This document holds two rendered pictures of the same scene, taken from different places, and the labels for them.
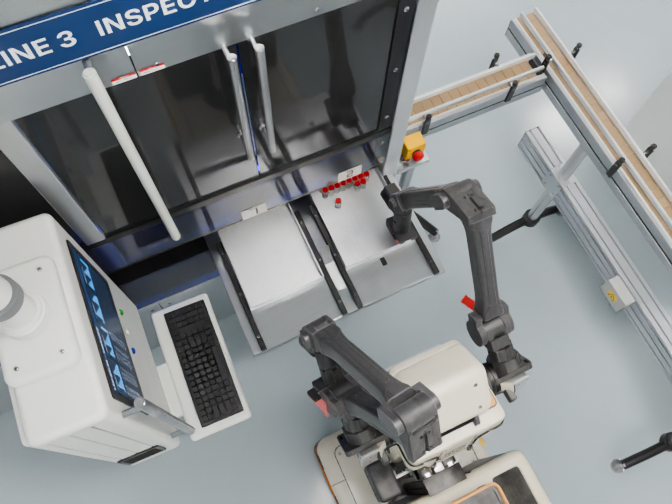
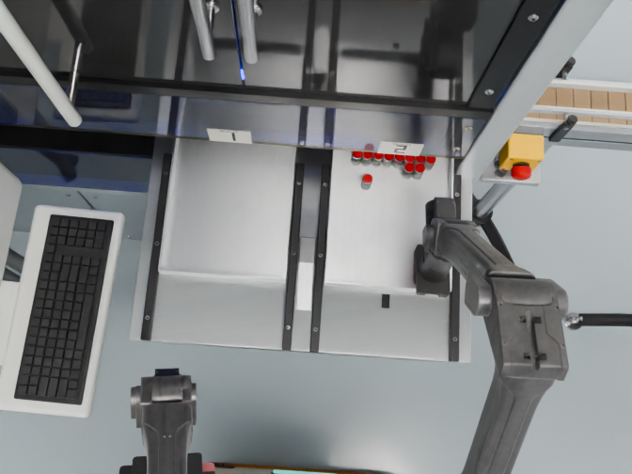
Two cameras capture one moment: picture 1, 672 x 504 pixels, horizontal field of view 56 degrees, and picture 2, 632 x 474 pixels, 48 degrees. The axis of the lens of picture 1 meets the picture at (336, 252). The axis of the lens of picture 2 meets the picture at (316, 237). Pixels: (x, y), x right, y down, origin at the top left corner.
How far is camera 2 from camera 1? 0.69 m
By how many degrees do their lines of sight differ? 10
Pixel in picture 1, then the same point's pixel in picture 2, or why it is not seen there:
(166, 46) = not seen: outside the picture
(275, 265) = (229, 227)
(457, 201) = (503, 319)
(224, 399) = (62, 376)
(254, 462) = (124, 440)
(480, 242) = (508, 411)
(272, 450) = not seen: hidden behind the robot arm
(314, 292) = (261, 294)
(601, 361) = not seen: outside the picture
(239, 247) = (195, 175)
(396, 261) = (403, 310)
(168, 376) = (11, 302)
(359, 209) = (393, 206)
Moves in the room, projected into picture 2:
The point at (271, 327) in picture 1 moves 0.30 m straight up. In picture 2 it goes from (174, 312) to (145, 284)
